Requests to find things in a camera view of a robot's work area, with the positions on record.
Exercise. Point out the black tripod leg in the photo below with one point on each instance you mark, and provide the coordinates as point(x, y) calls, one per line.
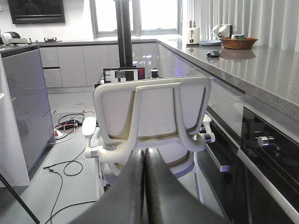
point(17, 197)

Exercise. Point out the black computer mouse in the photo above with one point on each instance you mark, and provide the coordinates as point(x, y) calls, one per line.
point(213, 54)

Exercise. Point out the grey kitchen island cabinet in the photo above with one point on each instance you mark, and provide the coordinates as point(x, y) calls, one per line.
point(26, 128)

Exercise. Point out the black framed wall picture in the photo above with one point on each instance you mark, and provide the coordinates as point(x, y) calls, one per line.
point(36, 11)

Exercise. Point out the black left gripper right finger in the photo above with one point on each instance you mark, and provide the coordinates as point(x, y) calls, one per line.
point(168, 201)

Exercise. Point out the built-in black oven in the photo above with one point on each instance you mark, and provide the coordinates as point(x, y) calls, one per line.
point(254, 176)

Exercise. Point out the white electric kettle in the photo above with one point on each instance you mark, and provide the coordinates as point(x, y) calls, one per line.
point(222, 31)

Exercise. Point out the black vertical pole stand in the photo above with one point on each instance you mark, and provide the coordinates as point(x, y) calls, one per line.
point(124, 33)

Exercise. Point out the wicker basket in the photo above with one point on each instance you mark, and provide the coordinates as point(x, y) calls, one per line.
point(245, 43)

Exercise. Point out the white mesh office chair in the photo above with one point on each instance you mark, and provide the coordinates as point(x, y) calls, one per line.
point(167, 114)

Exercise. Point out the white toaster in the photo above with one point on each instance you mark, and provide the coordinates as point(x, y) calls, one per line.
point(193, 34)

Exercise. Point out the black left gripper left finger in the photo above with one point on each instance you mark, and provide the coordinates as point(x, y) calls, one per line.
point(123, 201)

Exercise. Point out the open laptop computer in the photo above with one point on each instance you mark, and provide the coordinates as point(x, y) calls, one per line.
point(122, 74)

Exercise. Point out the black device on floor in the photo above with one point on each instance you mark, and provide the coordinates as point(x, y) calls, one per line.
point(153, 74)

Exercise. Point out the white label printer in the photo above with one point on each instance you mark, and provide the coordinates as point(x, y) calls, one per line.
point(12, 38)

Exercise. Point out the blue plate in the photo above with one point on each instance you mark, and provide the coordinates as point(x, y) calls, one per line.
point(210, 43)

